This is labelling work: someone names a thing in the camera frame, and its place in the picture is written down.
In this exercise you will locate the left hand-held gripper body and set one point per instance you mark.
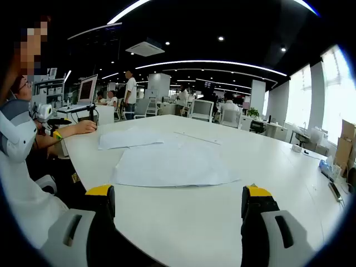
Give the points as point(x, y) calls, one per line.
point(43, 112)

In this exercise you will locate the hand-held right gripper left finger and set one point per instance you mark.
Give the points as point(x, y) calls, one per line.
point(100, 205)

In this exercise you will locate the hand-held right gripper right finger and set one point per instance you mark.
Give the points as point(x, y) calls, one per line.
point(258, 205)

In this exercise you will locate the white cloth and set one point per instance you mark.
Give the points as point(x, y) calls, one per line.
point(172, 167)

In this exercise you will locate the black elongated object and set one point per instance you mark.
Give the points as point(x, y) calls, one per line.
point(59, 121)

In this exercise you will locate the white storage shelf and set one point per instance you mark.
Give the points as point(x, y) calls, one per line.
point(53, 91)

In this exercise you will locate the white grey chest device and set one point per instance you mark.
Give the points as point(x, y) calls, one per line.
point(16, 139)

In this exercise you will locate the white chair armrest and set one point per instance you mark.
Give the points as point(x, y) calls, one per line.
point(47, 183)

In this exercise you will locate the computer monitor on desk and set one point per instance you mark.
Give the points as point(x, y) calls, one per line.
point(87, 89)

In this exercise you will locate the white desk partition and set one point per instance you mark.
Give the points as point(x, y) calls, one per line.
point(105, 115)

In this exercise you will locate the white table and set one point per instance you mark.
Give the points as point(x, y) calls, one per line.
point(194, 222)

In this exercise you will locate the small white box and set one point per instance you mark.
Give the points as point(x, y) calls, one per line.
point(296, 148)

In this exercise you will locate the blue tissue pack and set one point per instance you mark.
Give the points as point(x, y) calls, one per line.
point(325, 167)

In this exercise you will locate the dark smartphone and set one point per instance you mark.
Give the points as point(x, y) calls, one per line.
point(335, 192)

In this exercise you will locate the white table socket strip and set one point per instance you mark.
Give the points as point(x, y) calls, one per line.
point(197, 137)

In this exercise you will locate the green potted plant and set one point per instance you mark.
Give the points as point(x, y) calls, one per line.
point(253, 112)

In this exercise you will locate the brown cardboard box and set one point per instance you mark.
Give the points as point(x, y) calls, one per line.
point(346, 144)

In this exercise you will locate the group of white office chairs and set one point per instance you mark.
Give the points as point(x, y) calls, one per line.
point(201, 109)

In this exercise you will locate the curved ceiling light strip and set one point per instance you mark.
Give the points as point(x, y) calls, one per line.
point(211, 61)
point(111, 20)

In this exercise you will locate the ceiling air conditioner vent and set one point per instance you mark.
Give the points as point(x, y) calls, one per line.
point(144, 49)

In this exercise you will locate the hanging black display screen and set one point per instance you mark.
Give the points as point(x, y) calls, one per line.
point(209, 84)

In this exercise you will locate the round ceiling spotlights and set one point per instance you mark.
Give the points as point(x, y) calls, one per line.
point(221, 38)

